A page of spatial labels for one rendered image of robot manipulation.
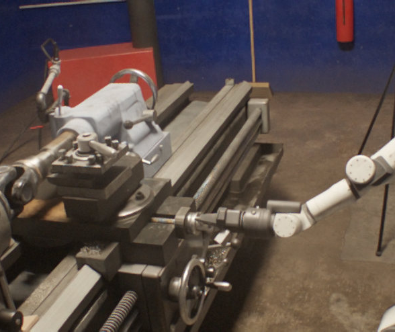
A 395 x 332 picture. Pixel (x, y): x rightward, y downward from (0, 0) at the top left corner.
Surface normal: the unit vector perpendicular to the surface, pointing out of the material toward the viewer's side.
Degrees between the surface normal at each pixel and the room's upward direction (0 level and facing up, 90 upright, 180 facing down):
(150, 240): 0
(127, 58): 90
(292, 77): 90
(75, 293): 36
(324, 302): 0
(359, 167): 62
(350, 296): 0
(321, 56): 90
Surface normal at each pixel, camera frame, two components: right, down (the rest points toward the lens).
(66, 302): 0.48, -0.71
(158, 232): -0.09, -0.91
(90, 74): 0.04, 0.40
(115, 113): 0.94, -0.03
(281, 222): -0.32, -0.06
